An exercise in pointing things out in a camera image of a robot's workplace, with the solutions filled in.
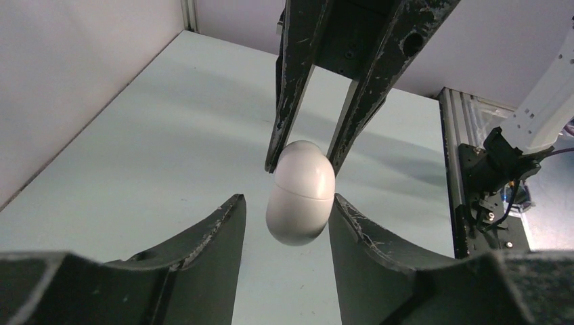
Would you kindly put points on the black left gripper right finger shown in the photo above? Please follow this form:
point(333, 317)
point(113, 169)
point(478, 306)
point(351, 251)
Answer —
point(382, 278)

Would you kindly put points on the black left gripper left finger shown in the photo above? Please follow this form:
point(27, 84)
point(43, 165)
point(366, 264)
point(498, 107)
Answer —
point(190, 278)

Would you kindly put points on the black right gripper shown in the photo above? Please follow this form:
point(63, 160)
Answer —
point(371, 42)

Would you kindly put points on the white earbud charging case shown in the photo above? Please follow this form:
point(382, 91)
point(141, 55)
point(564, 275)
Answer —
point(301, 199)

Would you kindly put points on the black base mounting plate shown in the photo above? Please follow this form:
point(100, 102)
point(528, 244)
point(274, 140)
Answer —
point(473, 211)

